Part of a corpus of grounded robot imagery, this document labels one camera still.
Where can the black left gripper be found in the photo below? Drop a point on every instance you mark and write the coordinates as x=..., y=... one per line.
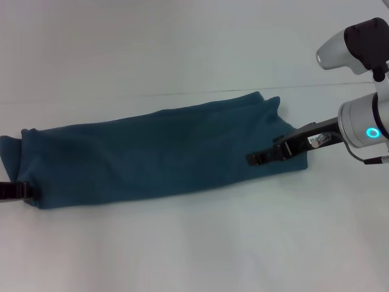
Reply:
x=9, y=191

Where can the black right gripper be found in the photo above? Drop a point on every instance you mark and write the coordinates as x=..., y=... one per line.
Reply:
x=310, y=138

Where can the teal blue t-shirt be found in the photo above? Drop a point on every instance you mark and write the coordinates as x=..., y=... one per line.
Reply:
x=152, y=152

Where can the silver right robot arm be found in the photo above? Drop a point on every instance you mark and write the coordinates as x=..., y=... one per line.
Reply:
x=366, y=121

